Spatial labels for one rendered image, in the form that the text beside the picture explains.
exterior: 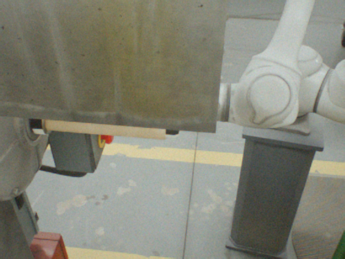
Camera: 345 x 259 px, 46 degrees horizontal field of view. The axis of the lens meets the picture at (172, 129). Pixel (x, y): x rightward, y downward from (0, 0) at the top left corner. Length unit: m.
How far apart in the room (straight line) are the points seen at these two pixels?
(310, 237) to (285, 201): 0.44
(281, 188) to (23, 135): 1.18
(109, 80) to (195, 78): 0.08
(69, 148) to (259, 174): 0.84
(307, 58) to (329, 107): 0.17
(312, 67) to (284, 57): 0.58
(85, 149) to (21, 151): 0.32
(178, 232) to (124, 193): 0.36
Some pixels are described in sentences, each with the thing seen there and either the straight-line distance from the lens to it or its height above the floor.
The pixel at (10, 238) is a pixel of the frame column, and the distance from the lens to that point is 1.04.
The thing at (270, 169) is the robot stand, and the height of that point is 0.54.
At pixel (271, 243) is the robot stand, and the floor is 0.09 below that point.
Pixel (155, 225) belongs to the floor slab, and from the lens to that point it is 2.03.
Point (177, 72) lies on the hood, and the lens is 0.36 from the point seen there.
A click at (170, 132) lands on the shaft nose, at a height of 1.25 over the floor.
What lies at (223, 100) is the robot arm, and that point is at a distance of 0.92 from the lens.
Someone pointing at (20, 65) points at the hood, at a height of 1.45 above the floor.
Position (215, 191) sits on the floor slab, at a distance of 2.18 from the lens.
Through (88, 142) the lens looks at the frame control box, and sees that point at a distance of 0.94.
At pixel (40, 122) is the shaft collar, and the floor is 1.26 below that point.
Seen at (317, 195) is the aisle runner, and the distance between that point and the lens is 2.27.
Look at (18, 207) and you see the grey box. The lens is 1.13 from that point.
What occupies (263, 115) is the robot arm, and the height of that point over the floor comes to 1.19.
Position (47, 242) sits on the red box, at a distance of 1.29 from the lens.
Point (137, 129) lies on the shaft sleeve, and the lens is 0.60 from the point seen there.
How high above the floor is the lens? 1.65
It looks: 41 degrees down
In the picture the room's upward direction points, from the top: straight up
